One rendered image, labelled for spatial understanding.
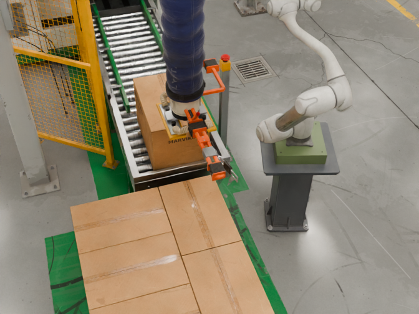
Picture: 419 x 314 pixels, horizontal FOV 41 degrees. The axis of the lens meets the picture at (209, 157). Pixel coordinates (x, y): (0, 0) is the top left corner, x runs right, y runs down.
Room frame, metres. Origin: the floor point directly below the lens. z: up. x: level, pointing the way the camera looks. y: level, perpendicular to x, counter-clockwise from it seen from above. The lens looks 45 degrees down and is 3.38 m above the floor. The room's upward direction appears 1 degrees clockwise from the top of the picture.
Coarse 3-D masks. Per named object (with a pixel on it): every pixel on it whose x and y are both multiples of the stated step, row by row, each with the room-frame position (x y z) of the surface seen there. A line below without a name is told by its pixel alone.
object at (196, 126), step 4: (192, 120) 2.38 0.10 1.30; (196, 120) 2.38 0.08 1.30; (200, 120) 2.39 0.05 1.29; (204, 120) 2.39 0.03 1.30; (188, 124) 2.35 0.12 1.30; (192, 124) 2.36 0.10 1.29; (196, 124) 2.36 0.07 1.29; (200, 124) 2.36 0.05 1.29; (204, 124) 2.36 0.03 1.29; (188, 128) 2.35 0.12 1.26; (192, 128) 2.32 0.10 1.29; (196, 128) 2.33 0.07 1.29; (200, 128) 2.31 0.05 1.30; (204, 128) 2.32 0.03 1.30; (192, 132) 2.31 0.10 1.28; (200, 132) 2.31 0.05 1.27
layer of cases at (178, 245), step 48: (144, 192) 2.50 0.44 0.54; (192, 192) 2.51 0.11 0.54; (96, 240) 2.09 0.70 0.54; (144, 240) 2.10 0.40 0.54; (192, 240) 2.10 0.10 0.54; (240, 240) 2.11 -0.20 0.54; (96, 288) 1.75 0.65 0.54; (144, 288) 1.75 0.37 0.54; (192, 288) 1.76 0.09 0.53; (240, 288) 1.76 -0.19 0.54
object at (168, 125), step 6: (168, 102) 2.71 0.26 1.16; (162, 108) 2.64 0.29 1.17; (168, 108) 2.61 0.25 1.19; (162, 114) 2.59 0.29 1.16; (162, 120) 2.55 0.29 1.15; (174, 120) 2.53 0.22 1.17; (168, 126) 2.47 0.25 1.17; (180, 126) 2.48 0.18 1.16; (168, 132) 2.43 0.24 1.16; (174, 138) 2.39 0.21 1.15
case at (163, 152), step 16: (144, 80) 3.21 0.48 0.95; (160, 80) 3.21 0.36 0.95; (144, 96) 3.03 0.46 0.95; (144, 112) 2.86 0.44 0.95; (144, 128) 2.93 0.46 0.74; (160, 128) 2.70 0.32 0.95; (160, 144) 2.68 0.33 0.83; (176, 144) 2.71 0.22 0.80; (192, 144) 2.75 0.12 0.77; (160, 160) 2.68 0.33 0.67; (176, 160) 2.71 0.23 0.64; (192, 160) 2.75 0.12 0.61
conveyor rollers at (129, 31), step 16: (112, 16) 4.75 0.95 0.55; (128, 16) 4.79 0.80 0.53; (144, 16) 4.76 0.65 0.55; (96, 32) 4.51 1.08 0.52; (112, 32) 4.47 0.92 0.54; (128, 32) 4.51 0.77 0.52; (144, 32) 4.48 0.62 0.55; (112, 48) 4.21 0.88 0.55; (128, 48) 4.24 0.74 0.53; (144, 48) 4.22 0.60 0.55; (128, 64) 3.97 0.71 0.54; (144, 64) 4.01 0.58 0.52; (160, 64) 3.97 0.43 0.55; (112, 80) 3.74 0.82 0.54; (128, 80) 3.78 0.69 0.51; (128, 96) 3.53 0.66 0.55; (128, 128) 3.15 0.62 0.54; (144, 144) 2.99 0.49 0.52; (144, 160) 2.81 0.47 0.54
